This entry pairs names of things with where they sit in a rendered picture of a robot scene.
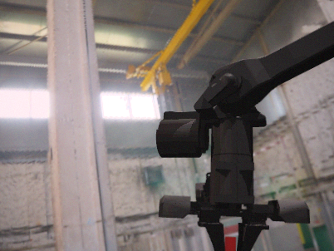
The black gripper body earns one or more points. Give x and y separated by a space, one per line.
231 183

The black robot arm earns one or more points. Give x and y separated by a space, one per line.
235 89

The red peg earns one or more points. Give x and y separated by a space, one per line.
230 243

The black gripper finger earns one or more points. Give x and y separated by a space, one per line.
248 234
216 234

